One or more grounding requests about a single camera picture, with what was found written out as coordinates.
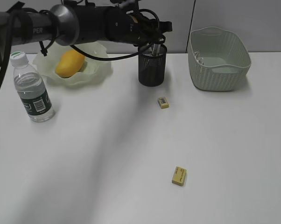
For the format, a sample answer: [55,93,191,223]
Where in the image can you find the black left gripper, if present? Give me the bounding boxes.
[131,14,172,46]

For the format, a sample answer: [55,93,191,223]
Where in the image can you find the printed waste paper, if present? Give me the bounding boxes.
[194,51,204,65]

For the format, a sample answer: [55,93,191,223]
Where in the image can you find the yellow eraser with barcode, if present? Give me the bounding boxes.
[157,97,169,109]

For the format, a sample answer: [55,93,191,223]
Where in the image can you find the yellow mango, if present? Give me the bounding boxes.
[55,49,85,78]

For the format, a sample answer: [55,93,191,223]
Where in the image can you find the clear water bottle green label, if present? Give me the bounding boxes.
[10,51,55,122]

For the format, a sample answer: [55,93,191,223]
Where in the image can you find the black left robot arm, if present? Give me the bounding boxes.
[0,0,172,66]

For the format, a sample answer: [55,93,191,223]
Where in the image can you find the black mesh pen holder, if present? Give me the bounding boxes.
[138,45,167,87]

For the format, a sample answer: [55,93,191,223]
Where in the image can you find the pale green wavy glass plate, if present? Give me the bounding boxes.
[33,43,111,87]

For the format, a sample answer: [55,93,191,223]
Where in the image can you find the pale green woven plastic basket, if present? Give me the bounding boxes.
[188,27,252,91]

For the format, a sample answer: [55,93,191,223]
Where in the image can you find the yellow eraser front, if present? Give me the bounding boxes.
[171,166,187,187]

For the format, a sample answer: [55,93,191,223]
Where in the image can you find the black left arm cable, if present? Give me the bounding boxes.
[0,8,167,112]

